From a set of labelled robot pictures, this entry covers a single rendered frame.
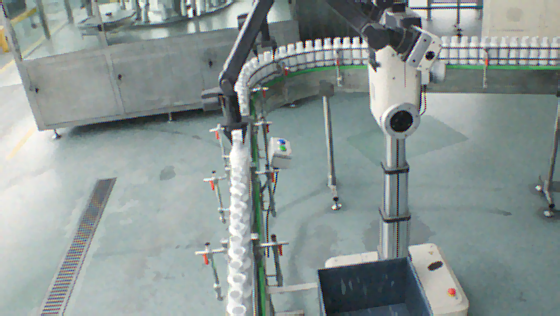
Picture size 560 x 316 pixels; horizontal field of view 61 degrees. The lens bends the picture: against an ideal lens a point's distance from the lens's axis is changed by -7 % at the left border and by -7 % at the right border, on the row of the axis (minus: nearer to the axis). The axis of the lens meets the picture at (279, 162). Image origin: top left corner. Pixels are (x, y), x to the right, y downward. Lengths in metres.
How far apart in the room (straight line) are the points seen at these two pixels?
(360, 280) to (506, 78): 1.91
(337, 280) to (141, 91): 3.81
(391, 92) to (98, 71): 3.70
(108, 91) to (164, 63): 0.65
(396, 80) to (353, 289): 0.79
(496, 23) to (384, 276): 4.11
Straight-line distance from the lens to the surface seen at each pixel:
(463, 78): 3.26
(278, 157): 2.03
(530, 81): 3.33
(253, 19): 1.69
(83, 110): 5.43
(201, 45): 4.97
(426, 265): 2.75
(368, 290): 1.79
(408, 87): 2.00
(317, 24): 6.93
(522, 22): 5.58
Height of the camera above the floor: 2.07
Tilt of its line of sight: 29 degrees down
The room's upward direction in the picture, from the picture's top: 7 degrees counter-clockwise
